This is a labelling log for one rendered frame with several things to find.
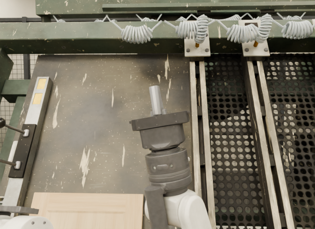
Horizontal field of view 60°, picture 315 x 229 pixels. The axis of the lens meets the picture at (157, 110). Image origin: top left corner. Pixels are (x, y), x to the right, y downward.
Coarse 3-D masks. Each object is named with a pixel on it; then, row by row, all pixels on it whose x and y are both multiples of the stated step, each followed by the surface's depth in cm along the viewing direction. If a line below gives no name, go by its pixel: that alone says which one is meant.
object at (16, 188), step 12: (36, 84) 111; (48, 84) 112; (48, 96) 112; (36, 108) 106; (36, 120) 104; (36, 132) 102; (36, 144) 102; (12, 180) 93; (24, 180) 94; (12, 192) 91; (24, 192) 94; (12, 204) 89; (12, 216) 88
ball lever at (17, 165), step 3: (0, 159) 89; (3, 162) 90; (6, 162) 91; (9, 162) 92; (12, 162) 93; (15, 162) 94; (18, 162) 94; (21, 162) 95; (12, 165) 93; (15, 165) 93; (18, 165) 94; (15, 168) 93; (18, 168) 93
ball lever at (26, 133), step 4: (0, 120) 91; (4, 120) 92; (0, 124) 91; (4, 124) 92; (0, 128) 92; (12, 128) 95; (16, 128) 97; (20, 132) 98; (24, 132) 99; (28, 132) 100; (24, 136) 99; (28, 136) 99
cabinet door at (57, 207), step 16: (48, 192) 93; (48, 208) 90; (64, 208) 90; (80, 208) 90; (96, 208) 90; (112, 208) 90; (128, 208) 89; (64, 224) 88; (80, 224) 88; (96, 224) 88; (112, 224) 88; (128, 224) 87
